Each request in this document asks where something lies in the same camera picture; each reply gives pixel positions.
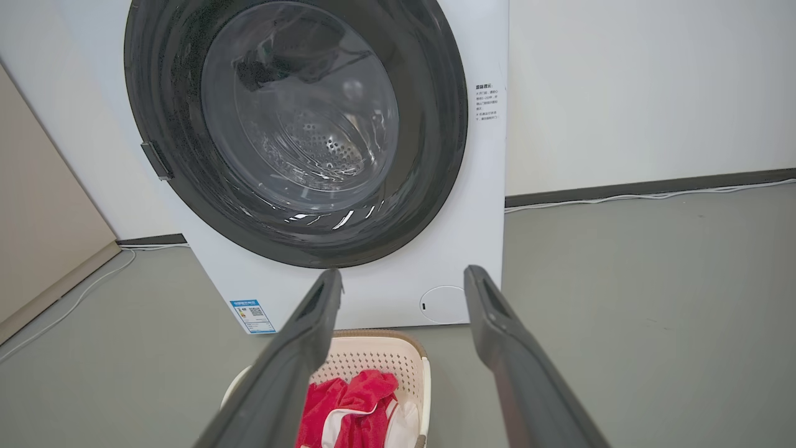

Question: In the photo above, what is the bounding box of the cream perforated laundry basket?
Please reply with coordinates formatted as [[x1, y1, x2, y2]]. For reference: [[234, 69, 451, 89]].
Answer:
[[220, 329, 432, 448]]

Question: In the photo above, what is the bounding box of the red and white garment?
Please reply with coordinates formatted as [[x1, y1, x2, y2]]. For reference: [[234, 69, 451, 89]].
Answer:
[[295, 370, 420, 448]]

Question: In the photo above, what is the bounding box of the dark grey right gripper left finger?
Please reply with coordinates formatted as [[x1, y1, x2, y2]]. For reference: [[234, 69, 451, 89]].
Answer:
[[193, 268, 345, 448]]

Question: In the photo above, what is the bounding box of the white front-load washing machine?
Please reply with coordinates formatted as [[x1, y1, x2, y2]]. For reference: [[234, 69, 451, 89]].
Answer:
[[56, 0, 511, 337]]

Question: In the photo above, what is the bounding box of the printed warning text label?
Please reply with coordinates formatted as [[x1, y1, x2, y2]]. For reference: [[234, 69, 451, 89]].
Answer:
[[474, 84, 502, 123]]

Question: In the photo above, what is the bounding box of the blue energy label sticker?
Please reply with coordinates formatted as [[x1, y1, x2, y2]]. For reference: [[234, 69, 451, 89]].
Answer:
[[229, 300, 277, 335]]

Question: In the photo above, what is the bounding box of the dark round washer door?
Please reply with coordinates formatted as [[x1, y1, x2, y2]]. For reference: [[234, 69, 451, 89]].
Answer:
[[123, 0, 468, 269]]

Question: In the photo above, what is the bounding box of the round white filter cover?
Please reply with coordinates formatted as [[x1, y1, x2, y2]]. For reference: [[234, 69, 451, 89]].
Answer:
[[419, 286, 468, 325]]

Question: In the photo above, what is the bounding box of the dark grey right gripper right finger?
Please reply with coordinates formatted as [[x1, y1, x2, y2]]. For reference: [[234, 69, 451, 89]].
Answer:
[[463, 265, 611, 448]]

